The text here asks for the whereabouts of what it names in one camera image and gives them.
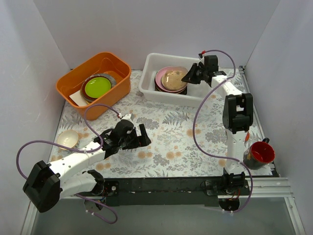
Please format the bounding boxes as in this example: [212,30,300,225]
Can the black floral rectangular plate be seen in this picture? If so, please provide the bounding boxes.
[154,84,189,95]

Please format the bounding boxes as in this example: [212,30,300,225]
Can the pink speckled glass plate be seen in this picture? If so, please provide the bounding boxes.
[161,67,187,91]

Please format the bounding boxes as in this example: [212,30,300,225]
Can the red small bowl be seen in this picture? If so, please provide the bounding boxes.
[245,132,250,142]

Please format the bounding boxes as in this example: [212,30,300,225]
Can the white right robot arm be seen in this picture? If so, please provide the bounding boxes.
[182,50,253,195]

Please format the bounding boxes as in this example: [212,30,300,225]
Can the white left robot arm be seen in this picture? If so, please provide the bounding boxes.
[23,118,151,212]

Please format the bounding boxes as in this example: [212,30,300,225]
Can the orange plastic bin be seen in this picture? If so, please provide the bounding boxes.
[56,52,131,120]

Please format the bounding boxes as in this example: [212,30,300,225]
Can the white square plate in bin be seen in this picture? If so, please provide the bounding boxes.
[69,91,89,107]

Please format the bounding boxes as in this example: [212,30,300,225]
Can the floral table mat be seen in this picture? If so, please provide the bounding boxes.
[46,68,266,179]

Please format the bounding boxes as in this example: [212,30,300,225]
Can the small cream bowl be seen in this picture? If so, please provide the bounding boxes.
[57,130,80,150]

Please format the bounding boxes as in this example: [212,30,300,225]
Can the lime green plate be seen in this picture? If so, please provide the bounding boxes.
[85,77,112,98]

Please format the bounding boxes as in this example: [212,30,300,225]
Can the black skull mug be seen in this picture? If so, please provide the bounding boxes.
[243,138,275,170]

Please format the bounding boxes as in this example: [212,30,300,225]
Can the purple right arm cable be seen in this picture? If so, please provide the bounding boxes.
[192,49,253,213]

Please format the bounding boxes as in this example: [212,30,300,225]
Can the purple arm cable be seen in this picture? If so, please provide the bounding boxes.
[192,49,253,213]
[16,104,123,224]

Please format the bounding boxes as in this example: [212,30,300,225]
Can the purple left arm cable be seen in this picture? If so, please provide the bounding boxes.
[16,104,123,224]

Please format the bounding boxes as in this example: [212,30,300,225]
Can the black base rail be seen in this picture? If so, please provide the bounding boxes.
[44,168,279,206]

